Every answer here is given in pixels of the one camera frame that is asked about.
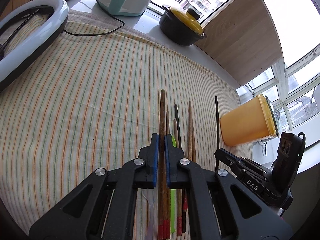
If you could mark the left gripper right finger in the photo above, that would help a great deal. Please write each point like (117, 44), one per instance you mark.
(221, 206)

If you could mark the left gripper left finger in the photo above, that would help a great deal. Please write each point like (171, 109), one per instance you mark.
(103, 205)

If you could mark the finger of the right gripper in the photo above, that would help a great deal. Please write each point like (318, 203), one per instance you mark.
(227, 157)

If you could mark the thin black chopstick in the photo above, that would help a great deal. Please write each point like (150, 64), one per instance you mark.
(217, 132)

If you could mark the reddish brown chopstick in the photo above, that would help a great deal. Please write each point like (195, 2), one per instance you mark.
(191, 136)

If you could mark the green plastic spoon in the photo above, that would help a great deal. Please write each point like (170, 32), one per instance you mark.
(172, 210)

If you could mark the thick brown chopstick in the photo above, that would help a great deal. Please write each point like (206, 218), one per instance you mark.
(161, 170)

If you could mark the yellow plastic cup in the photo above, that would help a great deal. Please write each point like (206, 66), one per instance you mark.
(253, 121)

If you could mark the striped table cloth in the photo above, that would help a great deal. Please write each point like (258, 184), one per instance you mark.
(92, 100)

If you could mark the light wooden board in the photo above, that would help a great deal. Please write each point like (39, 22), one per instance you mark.
(242, 39)

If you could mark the black pot yellow lid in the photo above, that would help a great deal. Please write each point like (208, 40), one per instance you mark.
(181, 26)

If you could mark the white ring light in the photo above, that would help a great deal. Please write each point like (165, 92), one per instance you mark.
(25, 53)

